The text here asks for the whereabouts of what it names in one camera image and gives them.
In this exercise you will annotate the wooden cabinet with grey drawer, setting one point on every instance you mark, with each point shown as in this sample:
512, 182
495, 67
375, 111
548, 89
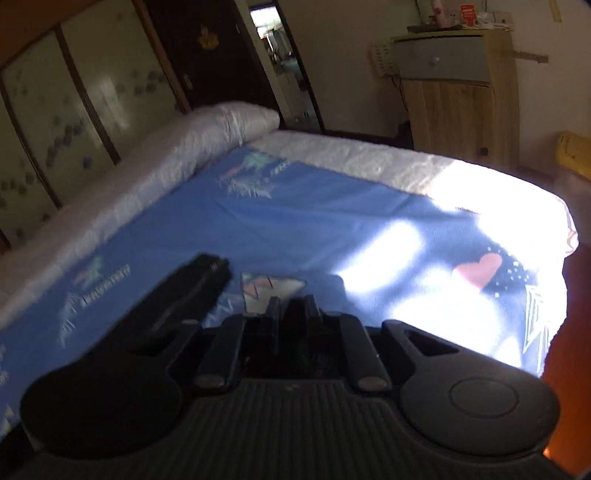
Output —
461, 90

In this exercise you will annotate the blue patterned bed sheet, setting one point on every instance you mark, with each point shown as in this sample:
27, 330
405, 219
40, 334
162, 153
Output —
287, 229

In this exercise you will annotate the black pants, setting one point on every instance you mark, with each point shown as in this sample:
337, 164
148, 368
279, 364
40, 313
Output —
144, 339

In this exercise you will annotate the white wall power strip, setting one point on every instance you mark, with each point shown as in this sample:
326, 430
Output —
383, 59

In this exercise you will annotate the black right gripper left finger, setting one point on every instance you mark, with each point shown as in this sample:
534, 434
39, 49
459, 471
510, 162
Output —
219, 364

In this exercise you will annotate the wardrobe with frosted glass doors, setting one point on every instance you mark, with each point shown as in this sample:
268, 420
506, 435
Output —
74, 103

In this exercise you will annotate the dark brown wooden door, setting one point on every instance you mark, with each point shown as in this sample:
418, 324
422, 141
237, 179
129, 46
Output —
211, 53

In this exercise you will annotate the yellow box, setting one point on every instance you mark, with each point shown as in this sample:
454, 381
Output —
573, 152

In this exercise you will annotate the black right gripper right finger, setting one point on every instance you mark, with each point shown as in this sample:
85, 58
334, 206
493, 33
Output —
364, 363

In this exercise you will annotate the white quilted comforter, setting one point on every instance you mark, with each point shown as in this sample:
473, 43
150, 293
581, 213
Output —
529, 221

